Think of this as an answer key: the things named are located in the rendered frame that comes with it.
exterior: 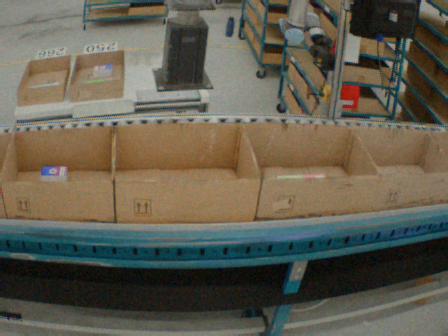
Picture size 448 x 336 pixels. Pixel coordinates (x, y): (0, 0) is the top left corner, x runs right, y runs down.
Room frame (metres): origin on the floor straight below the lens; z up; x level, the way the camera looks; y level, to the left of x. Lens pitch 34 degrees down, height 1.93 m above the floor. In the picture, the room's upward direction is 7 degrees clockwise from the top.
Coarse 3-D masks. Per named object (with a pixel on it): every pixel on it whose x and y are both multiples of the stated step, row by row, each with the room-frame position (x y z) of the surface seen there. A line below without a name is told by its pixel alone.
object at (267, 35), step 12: (264, 0) 4.21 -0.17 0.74; (264, 12) 4.12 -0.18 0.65; (240, 24) 5.05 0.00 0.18; (252, 24) 4.63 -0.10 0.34; (264, 24) 4.12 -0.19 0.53; (276, 24) 4.16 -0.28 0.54; (240, 36) 5.04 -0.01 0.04; (264, 36) 4.12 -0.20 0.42; (276, 36) 4.38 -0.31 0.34; (252, 48) 4.48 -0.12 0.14; (264, 72) 4.15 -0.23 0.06
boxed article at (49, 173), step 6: (42, 168) 1.35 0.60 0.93; (48, 168) 1.35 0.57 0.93; (54, 168) 1.36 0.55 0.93; (60, 168) 1.36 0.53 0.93; (66, 168) 1.37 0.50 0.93; (42, 174) 1.32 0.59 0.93; (48, 174) 1.32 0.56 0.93; (54, 174) 1.33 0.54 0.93; (60, 174) 1.33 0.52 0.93; (66, 174) 1.36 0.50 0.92; (42, 180) 1.31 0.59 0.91; (48, 180) 1.31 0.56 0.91; (54, 180) 1.32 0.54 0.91; (60, 180) 1.32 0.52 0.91; (66, 180) 1.34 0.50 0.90
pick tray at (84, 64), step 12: (84, 60) 2.51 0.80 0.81; (96, 60) 2.53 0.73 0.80; (108, 60) 2.55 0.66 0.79; (120, 60) 2.56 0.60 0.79; (84, 72) 2.46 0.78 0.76; (120, 72) 2.47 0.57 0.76; (72, 84) 2.13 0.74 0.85; (84, 84) 2.15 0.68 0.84; (96, 84) 2.17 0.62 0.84; (108, 84) 2.18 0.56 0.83; (120, 84) 2.20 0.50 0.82; (72, 96) 2.14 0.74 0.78; (84, 96) 2.15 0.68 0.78; (96, 96) 2.17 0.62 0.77; (108, 96) 2.18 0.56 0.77; (120, 96) 2.20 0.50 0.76
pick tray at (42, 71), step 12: (36, 60) 2.45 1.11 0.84; (48, 60) 2.47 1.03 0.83; (60, 60) 2.49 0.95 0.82; (24, 72) 2.29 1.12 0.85; (36, 72) 2.45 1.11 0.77; (48, 72) 2.46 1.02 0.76; (60, 72) 2.46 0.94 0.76; (24, 84) 2.28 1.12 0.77; (36, 84) 2.31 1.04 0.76; (60, 84) 2.13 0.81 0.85; (24, 96) 2.08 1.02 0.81; (36, 96) 2.10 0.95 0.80; (48, 96) 2.12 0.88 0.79; (60, 96) 2.13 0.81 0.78
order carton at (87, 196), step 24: (24, 144) 1.38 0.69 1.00; (48, 144) 1.40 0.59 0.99; (72, 144) 1.42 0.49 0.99; (96, 144) 1.44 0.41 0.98; (24, 168) 1.37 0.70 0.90; (72, 168) 1.42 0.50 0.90; (96, 168) 1.44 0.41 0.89; (24, 192) 1.11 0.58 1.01; (48, 192) 1.13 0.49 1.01; (72, 192) 1.15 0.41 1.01; (96, 192) 1.17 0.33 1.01; (24, 216) 1.11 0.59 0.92; (48, 216) 1.13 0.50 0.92; (72, 216) 1.15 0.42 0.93; (96, 216) 1.16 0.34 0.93
